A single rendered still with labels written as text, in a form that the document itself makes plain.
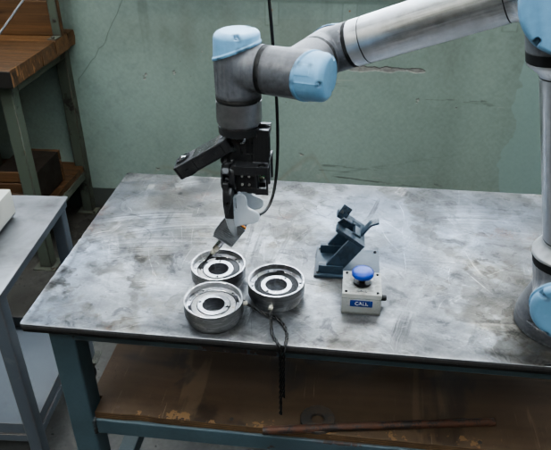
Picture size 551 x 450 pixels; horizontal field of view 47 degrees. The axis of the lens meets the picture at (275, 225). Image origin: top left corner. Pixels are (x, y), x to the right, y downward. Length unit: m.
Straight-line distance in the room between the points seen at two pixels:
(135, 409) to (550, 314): 0.81
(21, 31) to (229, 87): 1.91
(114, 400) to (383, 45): 0.87
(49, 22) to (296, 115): 1.06
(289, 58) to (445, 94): 1.80
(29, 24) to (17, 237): 1.29
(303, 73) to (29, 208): 1.08
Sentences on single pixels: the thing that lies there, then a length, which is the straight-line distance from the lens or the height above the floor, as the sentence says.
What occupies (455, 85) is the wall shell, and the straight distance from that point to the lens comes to 2.71.
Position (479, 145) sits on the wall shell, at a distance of 2.83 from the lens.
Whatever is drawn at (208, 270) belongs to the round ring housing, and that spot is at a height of 0.82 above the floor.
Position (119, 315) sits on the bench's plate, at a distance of 1.19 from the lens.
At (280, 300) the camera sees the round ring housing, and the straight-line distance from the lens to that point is 1.13.
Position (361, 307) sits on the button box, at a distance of 1.15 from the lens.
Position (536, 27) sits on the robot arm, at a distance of 0.81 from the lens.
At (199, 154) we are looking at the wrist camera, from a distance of 1.07.
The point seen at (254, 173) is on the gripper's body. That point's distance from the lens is 1.06.
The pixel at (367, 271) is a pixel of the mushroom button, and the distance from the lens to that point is 1.14.
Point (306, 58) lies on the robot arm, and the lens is 0.95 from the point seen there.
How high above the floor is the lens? 1.53
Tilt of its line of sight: 31 degrees down
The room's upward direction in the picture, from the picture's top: straight up
